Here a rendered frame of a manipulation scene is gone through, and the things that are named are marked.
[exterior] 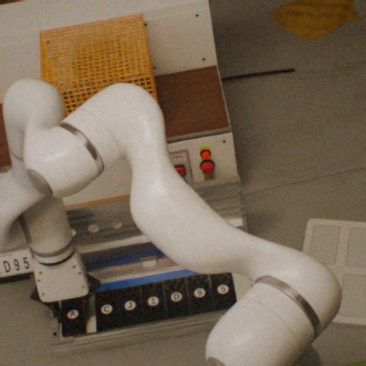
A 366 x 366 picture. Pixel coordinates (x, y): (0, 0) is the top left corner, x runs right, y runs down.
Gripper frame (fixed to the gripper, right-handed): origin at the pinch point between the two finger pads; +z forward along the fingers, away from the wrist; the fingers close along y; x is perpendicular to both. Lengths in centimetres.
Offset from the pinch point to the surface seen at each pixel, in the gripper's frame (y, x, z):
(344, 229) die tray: 60, 13, 1
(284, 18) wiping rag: 61, 88, -14
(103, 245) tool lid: 8.3, 11.0, -6.8
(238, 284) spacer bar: 35.0, 0.9, 1.7
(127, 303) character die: 11.4, 0.9, 1.5
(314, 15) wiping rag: 69, 87, -14
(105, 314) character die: 6.8, -1.0, 2.0
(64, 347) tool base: -2.2, -6.4, 4.1
